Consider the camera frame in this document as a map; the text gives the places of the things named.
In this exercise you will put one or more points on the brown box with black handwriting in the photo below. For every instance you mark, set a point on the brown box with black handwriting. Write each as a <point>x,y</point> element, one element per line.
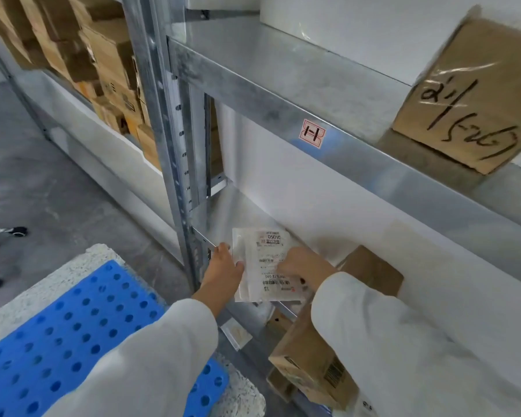
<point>469,95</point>

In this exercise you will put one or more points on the blue perforated plastic mats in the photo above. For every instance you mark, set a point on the blue perforated plastic mats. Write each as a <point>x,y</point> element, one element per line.
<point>69,334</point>

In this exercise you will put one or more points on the stack of brown cardboard boxes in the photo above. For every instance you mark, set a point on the stack of brown cardboard boxes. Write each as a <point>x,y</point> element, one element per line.
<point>91,52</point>

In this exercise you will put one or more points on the small brown box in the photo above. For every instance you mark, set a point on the small brown box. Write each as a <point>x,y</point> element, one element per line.
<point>280,321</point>

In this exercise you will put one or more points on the oblong brown box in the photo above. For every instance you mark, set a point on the oblong brown box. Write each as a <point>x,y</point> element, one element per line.
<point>373,269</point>

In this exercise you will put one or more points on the person's left hand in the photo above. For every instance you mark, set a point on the person's left hand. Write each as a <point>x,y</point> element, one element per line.
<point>221,277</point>

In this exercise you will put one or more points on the white mailer packets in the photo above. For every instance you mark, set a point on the white mailer packets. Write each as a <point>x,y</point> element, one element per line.
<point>260,256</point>

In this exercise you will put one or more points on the person's right forearm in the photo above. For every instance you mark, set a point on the person's right forearm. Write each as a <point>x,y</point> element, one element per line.
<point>395,343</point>

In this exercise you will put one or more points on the person's right hand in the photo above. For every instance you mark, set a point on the person's right hand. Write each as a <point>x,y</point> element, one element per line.
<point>306,267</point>

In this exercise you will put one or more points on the person's left forearm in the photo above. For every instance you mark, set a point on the person's left forearm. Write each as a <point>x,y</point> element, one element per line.
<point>156,356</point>

